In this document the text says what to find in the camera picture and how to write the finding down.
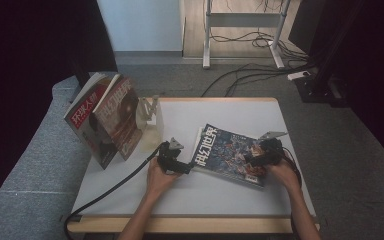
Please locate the black curtain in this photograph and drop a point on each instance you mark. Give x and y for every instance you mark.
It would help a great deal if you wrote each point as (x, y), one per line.
(380, 66)
(13, 66)

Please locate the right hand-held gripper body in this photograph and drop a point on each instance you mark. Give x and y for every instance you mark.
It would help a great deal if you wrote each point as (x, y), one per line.
(271, 151)

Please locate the portrait cover magazine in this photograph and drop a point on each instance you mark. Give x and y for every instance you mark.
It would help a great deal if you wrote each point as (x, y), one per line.
(80, 116)

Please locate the white power strip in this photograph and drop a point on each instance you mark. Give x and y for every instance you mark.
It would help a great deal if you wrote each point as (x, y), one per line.
(298, 75)

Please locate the person's left hand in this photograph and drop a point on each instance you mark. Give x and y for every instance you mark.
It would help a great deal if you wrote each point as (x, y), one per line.
(158, 181)

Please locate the red-brown cover magazine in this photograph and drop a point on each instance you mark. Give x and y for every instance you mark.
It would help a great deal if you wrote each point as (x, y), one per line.
(120, 116)

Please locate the black stand with base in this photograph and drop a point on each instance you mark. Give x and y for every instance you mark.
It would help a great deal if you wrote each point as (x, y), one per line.
(313, 91)
(80, 75)

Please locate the white metal desk frame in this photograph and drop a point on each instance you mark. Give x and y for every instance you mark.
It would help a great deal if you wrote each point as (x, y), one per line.
(243, 20)

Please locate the dark blue cover magazine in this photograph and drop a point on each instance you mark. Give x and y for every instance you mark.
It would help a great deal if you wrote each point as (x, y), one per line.
(220, 153)

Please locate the dark panel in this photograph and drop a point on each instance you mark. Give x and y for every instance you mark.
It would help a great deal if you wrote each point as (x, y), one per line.
(301, 30)

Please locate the beige expandable book rack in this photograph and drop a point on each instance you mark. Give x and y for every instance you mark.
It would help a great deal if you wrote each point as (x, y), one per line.
(153, 140)

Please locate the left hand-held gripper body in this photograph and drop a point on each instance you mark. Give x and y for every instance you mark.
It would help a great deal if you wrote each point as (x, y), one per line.
(168, 158)

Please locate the person's right hand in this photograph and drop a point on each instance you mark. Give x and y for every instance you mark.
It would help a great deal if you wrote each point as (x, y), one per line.
(285, 175)

